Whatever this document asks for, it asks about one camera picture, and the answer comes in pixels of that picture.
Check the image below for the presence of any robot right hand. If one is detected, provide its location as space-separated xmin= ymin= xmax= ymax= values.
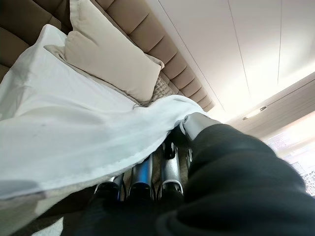
xmin=61 ymin=115 xmax=315 ymax=236

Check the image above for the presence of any white duvet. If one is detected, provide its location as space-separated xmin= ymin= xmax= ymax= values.
xmin=0 ymin=94 xmax=212 ymax=200

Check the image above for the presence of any metal ceiling light fixture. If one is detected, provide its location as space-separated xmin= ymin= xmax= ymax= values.
xmin=241 ymin=105 xmax=268 ymax=121

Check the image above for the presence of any grey knitted fringed cushion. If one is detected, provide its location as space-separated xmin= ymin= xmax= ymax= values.
xmin=134 ymin=75 xmax=174 ymax=108

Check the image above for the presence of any brown tufted upholstered headboard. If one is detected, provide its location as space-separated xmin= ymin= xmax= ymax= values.
xmin=0 ymin=0 xmax=223 ymax=113

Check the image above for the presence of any beige pillow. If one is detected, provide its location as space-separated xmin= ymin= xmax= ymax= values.
xmin=43 ymin=0 xmax=165 ymax=103

